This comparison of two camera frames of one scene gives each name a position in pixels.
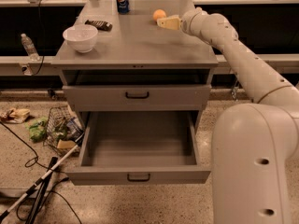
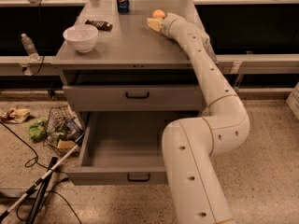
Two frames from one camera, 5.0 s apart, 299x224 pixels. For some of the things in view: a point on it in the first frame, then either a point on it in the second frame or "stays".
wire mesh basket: (63, 131) stays
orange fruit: (159, 14) stays
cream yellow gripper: (186, 23) → (166, 23)
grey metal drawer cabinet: (135, 66) stays
